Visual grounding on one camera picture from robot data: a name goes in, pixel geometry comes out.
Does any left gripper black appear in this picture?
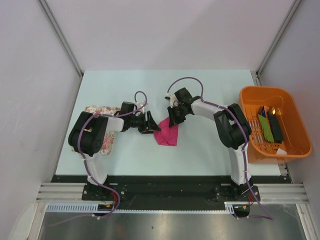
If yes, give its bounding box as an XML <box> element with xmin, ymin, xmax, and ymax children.
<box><xmin>128</xmin><ymin>111</ymin><xmax>161</xmax><ymax>135</ymax></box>

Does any pink paper napkin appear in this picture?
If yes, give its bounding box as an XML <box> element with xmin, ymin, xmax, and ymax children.
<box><xmin>153</xmin><ymin>117</ymin><xmax>179</xmax><ymax>147</ymax></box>

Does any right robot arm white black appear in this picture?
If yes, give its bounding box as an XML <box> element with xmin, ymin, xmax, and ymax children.
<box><xmin>165</xmin><ymin>87</ymin><xmax>252</xmax><ymax>201</ymax></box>

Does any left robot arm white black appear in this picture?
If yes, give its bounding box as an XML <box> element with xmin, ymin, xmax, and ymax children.
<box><xmin>68</xmin><ymin>101</ymin><xmax>161</xmax><ymax>200</ymax></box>

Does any green napkin in basin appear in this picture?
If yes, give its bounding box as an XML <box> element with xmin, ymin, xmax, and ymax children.
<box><xmin>257</xmin><ymin>114</ymin><xmax>275</xmax><ymax>143</ymax></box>

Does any black napkin in basin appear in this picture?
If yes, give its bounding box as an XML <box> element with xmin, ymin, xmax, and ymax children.
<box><xmin>267</xmin><ymin>113</ymin><xmax>284</xmax><ymax>144</ymax></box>

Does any floral cloth mat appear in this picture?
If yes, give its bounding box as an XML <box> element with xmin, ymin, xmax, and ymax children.
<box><xmin>68</xmin><ymin>105</ymin><xmax>120</xmax><ymax>156</ymax></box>

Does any orange plastic basin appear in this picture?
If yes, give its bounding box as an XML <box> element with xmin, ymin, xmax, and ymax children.
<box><xmin>239</xmin><ymin>86</ymin><xmax>312</xmax><ymax>164</ymax></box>

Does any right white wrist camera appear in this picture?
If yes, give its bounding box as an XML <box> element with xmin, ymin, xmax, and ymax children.
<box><xmin>164</xmin><ymin>92</ymin><xmax>179</xmax><ymax>108</ymax></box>

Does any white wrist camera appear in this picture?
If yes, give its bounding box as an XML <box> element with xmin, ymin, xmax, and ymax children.
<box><xmin>164</xmin><ymin>92</ymin><xmax>179</xmax><ymax>108</ymax></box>
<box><xmin>135</xmin><ymin>100</ymin><xmax>148</xmax><ymax>111</ymax></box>

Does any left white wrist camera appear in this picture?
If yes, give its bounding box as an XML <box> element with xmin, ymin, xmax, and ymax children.
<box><xmin>135</xmin><ymin>100</ymin><xmax>148</xmax><ymax>111</ymax></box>

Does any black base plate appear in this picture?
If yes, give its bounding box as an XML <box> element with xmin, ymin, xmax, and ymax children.
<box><xmin>50</xmin><ymin>174</ymin><xmax>293</xmax><ymax>211</ymax></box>

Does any right aluminium corner post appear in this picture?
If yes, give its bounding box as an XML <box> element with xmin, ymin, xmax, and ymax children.
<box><xmin>255</xmin><ymin>0</ymin><xmax>304</xmax><ymax>78</ymax></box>

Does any aluminium corner post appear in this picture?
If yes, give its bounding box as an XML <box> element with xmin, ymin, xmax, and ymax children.
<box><xmin>255</xmin><ymin>0</ymin><xmax>304</xmax><ymax>78</ymax></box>
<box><xmin>36</xmin><ymin>0</ymin><xmax>84</xmax><ymax>78</ymax></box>

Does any white cable duct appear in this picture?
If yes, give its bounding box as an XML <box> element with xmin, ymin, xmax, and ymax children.
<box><xmin>46</xmin><ymin>203</ymin><xmax>234</xmax><ymax>214</ymax></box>

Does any aluminium rail frame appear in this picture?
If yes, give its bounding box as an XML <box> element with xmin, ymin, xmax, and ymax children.
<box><xmin>36</xmin><ymin>183</ymin><xmax>309</xmax><ymax>204</ymax></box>

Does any left aluminium corner post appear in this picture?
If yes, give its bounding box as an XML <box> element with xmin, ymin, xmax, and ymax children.
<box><xmin>36</xmin><ymin>0</ymin><xmax>84</xmax><ymax>78</ymax></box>

